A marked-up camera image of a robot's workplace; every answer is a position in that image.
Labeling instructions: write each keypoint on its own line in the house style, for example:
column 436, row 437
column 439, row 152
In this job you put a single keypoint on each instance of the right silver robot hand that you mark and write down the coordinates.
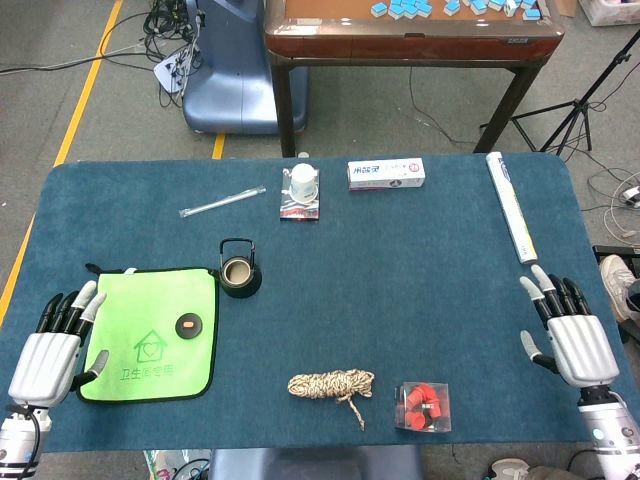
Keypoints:
column 585, row 350

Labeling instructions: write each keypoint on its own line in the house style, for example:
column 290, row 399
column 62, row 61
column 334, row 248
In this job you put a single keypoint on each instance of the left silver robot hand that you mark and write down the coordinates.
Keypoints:
column 45, row 365

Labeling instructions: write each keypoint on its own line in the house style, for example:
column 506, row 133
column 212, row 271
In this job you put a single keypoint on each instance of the black teapot lid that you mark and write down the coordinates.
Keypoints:
column 189, row 326

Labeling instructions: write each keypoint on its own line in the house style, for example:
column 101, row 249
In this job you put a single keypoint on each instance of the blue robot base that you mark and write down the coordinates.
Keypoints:
column 235, row 75

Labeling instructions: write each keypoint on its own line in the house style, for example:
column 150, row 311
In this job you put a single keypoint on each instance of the black cast iron teapot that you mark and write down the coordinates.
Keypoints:
column 250, row 288

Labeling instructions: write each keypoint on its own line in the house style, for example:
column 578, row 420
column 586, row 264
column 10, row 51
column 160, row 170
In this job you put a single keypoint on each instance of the beige sneaker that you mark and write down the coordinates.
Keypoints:
column 617, row 280

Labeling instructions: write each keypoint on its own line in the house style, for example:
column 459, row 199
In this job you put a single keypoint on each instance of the black foot pedal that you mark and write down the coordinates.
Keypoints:
column 620, row 249

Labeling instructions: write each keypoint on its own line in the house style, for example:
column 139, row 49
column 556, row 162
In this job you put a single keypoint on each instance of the green cleaning cloth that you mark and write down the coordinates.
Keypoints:
column 150, row 300

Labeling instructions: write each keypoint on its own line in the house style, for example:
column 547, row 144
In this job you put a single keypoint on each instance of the white sneaker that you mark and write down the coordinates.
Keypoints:
column 507, row 470

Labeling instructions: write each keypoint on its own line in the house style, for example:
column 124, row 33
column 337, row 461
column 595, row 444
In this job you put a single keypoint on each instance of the printed plastic bag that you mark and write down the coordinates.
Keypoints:
column 160, row 465

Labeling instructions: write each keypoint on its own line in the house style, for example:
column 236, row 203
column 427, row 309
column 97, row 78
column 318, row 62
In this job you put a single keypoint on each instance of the white wrapped roll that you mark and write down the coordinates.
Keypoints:
column 510, row 207

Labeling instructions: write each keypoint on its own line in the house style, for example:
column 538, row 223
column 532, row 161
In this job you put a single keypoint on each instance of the clear box of red caps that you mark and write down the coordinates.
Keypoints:
column 422, row 406

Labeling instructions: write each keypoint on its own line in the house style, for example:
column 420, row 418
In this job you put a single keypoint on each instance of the blue felt table mat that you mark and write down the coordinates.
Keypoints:
column 375, row 275

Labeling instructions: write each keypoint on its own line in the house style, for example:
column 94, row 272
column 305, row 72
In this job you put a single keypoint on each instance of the straw in clear wrapper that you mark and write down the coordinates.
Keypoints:
column 222, row 201

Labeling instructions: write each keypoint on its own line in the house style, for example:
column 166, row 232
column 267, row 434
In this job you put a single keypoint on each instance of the black tripod stand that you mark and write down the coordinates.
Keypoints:
column 577, row 107

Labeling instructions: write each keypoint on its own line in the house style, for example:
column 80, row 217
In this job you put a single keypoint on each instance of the white toothpaste box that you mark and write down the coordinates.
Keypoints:
column 385, row 175

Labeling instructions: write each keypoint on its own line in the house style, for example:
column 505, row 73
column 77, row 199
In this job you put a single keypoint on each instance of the blue robot chest base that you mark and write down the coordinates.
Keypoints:
column 315, row 465

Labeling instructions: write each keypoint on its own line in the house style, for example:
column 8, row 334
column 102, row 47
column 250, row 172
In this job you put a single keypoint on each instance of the white power strip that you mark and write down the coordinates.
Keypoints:
column 167, row 75

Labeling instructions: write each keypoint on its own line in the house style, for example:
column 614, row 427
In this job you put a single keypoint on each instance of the white paper cup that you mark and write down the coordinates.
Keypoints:
column 303, row 182

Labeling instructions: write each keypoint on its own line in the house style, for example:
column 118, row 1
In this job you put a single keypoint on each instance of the white storage box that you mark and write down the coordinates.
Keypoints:
column 610, row 12

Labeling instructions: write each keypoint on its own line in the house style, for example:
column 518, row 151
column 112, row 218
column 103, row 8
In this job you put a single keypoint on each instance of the blue mahjong tile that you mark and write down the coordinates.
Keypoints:
column 410, row 9
column 380, row 8
column 396, row 9
column 531, row 13
column 450, row 7
column 425, row 7

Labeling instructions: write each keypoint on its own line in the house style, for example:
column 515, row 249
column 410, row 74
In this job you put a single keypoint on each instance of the cardboard box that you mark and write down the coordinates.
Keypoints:
column 565, row 6

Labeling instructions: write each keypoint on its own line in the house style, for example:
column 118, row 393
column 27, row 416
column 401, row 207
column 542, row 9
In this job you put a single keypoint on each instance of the white face-up mahjong tile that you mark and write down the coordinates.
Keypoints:
column 511, row 7

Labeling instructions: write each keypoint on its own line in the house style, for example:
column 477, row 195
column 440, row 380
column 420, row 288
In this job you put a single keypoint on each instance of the brown mahjong table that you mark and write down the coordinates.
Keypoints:
column 400, row 45

